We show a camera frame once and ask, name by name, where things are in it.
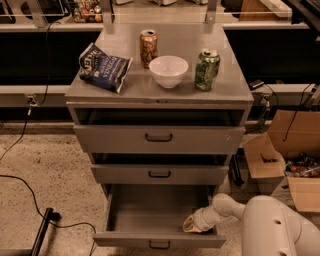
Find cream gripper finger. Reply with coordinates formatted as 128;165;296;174
183;215;194;228
183;226;202;233

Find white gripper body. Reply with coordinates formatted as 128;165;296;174
193;206;222;232

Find grey bottom drawer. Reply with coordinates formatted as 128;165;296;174
94;184;226;250

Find grey drawer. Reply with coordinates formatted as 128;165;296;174
91;164;228;185
94;184;226;250
74;125;244;154

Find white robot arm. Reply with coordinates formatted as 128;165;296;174
183;193;320;256

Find grey metal drawer cabinet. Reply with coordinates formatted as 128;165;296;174
64;23;255;211

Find grey middle drawer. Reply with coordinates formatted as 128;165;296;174
91;164;228;185

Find open cardboard box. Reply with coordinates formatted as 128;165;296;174
243;110;320;212

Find grey top drawer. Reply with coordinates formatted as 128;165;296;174
74;125;244;154

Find snack packets in box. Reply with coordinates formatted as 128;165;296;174
286;152;320;178

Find small black device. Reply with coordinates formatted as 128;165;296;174
248;80;264;90

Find black metal floor bar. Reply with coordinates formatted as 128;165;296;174
0;207;55;256

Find white bowl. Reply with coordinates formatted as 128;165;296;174
149;56;189;88

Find green soda can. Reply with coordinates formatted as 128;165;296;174
195;50;220;91

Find blue chip bag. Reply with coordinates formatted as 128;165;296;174
79;43;133;93

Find orange soda can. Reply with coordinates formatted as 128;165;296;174
140;29;158;68

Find colourful items on shelf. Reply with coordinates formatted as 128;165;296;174
73;0;103;23

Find black floor cable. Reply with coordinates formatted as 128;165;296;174
0;173;98;256

